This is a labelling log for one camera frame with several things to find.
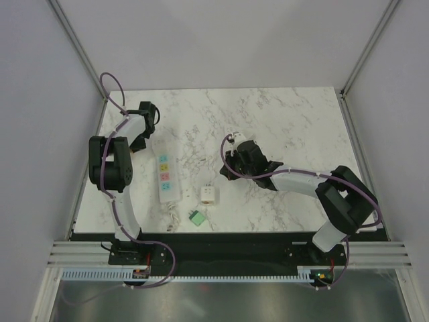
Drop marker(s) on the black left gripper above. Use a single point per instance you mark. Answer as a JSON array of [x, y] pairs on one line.
[[135, 147]]

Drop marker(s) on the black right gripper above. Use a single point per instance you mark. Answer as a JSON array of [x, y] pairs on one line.
[[230, 156]]

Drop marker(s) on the long white power strip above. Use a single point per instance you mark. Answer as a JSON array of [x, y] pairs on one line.
[[167, 172]]

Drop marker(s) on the white cube plug orange logo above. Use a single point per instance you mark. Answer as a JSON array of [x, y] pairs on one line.
[[208, 195]]

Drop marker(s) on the green plug adapter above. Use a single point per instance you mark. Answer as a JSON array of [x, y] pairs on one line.
[[197, 218]]

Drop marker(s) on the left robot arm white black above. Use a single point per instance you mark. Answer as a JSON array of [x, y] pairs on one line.
[[110, 165]]

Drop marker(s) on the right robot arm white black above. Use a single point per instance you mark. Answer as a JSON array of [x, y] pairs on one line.
[[349, 205]]

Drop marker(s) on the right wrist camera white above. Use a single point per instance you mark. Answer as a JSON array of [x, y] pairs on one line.
[[236, 138]]

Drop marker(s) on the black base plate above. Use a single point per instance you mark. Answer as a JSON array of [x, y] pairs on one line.
[[224, 254]]

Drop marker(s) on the left aluminium frame post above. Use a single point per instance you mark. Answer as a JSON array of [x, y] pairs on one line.
[[73, 38]]

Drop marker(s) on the aluminium frame post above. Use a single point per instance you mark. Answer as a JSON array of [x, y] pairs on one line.
[[373, 40], [73, 38]]

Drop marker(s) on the white slotted cable duct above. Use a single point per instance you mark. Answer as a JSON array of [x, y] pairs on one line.
[[134, 275]]

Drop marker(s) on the aluminium rail profile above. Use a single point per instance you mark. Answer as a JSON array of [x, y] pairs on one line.
[[363, 255]]

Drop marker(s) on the right aluminium frame post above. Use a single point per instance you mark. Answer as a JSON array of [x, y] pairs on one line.
[[373, 40]]

